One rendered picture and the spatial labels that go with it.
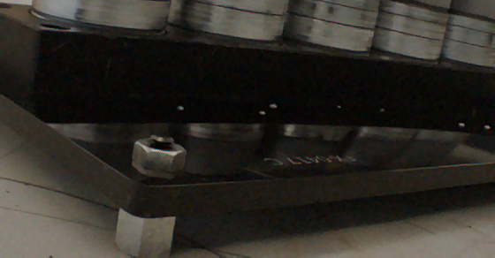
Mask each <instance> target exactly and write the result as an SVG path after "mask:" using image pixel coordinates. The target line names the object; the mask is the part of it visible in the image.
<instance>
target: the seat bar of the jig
mask: <svg viewBox="0 0 495 258"><path fill-rule="evenodd" d="M31 6H32V5H29V4H11V3H5V2H0V76H1V77H3V78H4V79H5V80H8V81H10V82H11V83H12V84H13V85H15V86H17V87H20V89H22V90H24V91H25V92H26V93H29V94H33V95H71V96H91V95H97V96H124V97H150V98H178V99H233V100H260V101H288V102H342V103H368V104H395V105H421V106H446V107H471V108H495V66H493V67H492V70H493V71H492V70H483V69H476V68H471V67H467V66H464V65H460V64H453V63H449V62H446V61H443V60H438V64H430V63H424V62H419V61H413V60H407V59H402V58H398V57H391V56H387V55H384V54H381V53H377V52H374V51H369V56H356V55H350V54H345V53H339V52H335V51H330V50H326V49H319V48H314V47H310V46H307V45H300V44H296V43H293V42H287V41H284V40H280V41H278V43H280V45H279V46H264V45H256V44H249V43H244V42H229V41H225V40H220V39H216V38H211V37H208V36H204V35H201V36H200V35H197V34H190V33H187V32H183V31H181V30H175V29H172V28H169V27H166V28H165V29H164V31H165V34H163V35H148V34H147V35H137V34H124V33H112V32H107V31H103V30H93V29H89V28H85V27H75V26H71V25H67V24H61V23H58V22H55V21H52V20H46V19H42V18H40V17H36V16H34V15H32V14H31V13H30V11H32V10H33V7H31Z"/></svg>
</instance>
